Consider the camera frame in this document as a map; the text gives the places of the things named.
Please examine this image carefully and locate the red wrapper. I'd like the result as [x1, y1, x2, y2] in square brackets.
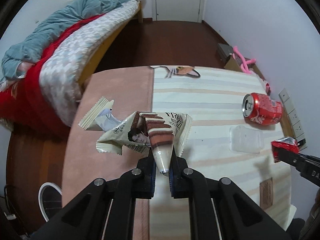
[271, 137, 299, 163]

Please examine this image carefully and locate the cream cake snack wrapper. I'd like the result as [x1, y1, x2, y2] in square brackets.
[95, 110, 193, 177]

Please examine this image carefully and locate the white round trash bin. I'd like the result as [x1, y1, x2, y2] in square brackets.
[38, 182, 62, 222]

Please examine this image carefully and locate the striped white bed sheet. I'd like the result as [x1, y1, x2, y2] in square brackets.
[152, 67, 296, 229]

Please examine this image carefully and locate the clear plastic container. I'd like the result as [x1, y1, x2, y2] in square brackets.
[229, 125, 264, 154]

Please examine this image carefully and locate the red cola can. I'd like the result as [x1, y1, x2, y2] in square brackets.
[242, 93, 283, 126]

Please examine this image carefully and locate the pink plush toy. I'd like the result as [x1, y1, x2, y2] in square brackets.
[232, 46, 271, 95]

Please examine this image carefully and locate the red fleece blanket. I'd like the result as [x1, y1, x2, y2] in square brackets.
[1, 15, 100, 139]

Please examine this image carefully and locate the pink beige mattress cover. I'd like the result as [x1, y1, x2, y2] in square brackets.
[61, 65, 155, 240]

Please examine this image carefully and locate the bird pattern pouch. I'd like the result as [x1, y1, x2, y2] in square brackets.
[150, 65, 201, 79]

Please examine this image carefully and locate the teal blue quilt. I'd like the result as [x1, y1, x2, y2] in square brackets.
[1, 0, 130, 82]

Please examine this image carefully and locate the white door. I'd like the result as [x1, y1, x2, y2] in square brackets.
[152, 0, 204, 22]

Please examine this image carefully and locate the white wall power strip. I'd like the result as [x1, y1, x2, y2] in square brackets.
[279, 88, 307, 150]

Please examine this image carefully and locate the wooden bed frame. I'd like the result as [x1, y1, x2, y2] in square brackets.
[78, 2, 143, 89]

